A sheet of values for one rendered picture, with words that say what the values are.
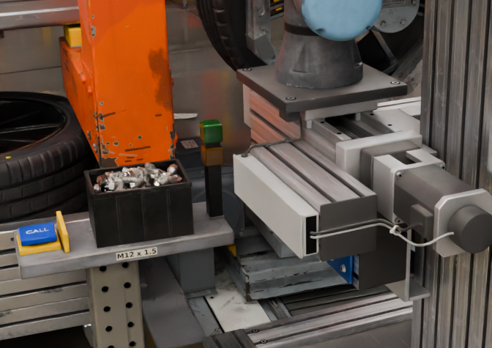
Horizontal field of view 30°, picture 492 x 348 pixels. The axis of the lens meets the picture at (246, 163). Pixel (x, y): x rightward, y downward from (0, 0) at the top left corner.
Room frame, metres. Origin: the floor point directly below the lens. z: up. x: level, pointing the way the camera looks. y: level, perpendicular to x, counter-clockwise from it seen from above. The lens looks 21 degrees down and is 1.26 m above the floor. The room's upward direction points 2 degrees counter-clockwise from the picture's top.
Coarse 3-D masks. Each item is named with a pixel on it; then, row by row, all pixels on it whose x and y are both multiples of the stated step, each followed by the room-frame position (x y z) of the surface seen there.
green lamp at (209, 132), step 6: (204, 120) 1.78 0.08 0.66; (210, 120) 1.78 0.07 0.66; (216, 120) 1.78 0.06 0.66; (204, 126) 1.75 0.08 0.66; (210, 126) 1.75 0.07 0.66; (216, 126) 1.75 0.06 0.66; (222, 126) 1.76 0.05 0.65; (204, 132) 1.75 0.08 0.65; (210, 132) 1.75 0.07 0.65; (216, 132) 1.75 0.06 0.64; (222, 132) 1.76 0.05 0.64; (204, 138) 1.75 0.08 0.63; (210, 138) 1.75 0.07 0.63; (216, 138) 1.75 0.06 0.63; (222, 138) 1.76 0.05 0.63
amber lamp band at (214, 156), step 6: (204, 150) 1.75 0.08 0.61; (210, 150) 1.75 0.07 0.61; (216, 150) 1.75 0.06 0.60; (222, 150) 1.76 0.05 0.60; (204, 156) 1.75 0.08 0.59; (210, 156) 1.75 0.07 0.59; (216, 156) 1.75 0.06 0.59; (222, 156) 1.76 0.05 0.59; (204, 162) 1.75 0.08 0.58; (210, 162) 1.75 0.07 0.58; (216, 162) 1.75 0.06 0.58; (222, 162) 1.76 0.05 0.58
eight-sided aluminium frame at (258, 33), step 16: (256, 0) 2.02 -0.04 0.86; (256, 16) 2.02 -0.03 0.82; (256, 32) 2.02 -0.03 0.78; (256, 48) 2.02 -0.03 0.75; (272, 48) 2.03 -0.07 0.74; (416, 48) 2.20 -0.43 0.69; (400, 64) 2.19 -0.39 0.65; (416, 64) 2.14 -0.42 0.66; (400, 80) 2.14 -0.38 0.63; (416, 80) 2.14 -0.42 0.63; (400, 96) 2.12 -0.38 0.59
